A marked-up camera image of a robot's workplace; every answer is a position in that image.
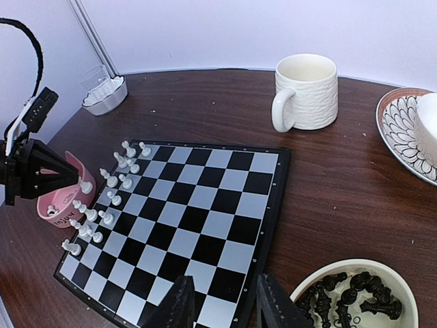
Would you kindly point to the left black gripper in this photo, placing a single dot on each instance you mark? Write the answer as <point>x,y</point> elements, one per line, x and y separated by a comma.
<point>21,173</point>

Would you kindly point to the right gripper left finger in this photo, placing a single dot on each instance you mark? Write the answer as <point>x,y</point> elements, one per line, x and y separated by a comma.
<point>177,308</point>

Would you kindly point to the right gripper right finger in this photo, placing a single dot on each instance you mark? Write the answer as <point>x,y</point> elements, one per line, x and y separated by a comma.
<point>274,307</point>

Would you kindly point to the white queen piece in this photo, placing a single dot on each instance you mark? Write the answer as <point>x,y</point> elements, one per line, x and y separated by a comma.
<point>91,214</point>

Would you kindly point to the white knight piece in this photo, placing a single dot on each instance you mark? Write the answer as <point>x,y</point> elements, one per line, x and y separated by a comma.
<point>121,161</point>

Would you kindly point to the white pawn five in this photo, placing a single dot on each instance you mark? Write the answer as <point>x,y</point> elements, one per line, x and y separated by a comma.
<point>107,218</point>

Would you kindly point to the white pawn six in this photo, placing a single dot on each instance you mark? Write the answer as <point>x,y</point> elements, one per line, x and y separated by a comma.
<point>97,237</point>

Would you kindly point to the white rook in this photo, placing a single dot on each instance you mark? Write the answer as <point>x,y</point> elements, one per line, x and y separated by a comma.
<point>130,151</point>

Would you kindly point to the black chess pieces pile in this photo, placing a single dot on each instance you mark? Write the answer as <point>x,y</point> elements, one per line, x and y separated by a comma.
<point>315,299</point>

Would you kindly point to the black white chess board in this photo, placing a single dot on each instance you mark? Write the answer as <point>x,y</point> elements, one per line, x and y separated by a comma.
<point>200,210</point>

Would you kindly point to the pink bowl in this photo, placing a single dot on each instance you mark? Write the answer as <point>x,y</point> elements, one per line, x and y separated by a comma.
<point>62,199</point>

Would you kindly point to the white pawn four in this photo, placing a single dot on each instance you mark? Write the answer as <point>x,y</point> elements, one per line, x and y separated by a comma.
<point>115,199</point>

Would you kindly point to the white pawn three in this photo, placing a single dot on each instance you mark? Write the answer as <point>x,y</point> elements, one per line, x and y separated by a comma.
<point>126,182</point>

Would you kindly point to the white pawn two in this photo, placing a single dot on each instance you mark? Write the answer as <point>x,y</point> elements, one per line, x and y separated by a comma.
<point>133,167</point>

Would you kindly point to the white pawn one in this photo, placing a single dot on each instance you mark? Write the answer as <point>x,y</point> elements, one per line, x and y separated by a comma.
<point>145,150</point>

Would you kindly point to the clear glass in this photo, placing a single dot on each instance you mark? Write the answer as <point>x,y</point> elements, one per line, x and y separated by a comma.
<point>97,79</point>

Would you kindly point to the cream bowl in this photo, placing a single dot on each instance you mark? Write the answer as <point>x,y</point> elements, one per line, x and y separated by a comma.
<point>390,278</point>

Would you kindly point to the cream ribbed mug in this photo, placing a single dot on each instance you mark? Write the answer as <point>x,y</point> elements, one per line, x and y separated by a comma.
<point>306,93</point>

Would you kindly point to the patterned saucer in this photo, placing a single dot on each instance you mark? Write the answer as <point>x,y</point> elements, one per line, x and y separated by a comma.
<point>395,118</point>

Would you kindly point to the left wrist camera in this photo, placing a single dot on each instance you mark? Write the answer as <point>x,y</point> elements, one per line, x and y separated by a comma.
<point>30,118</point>

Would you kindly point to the left aluminium frame post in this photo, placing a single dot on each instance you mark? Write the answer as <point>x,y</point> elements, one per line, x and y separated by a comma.
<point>91,33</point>

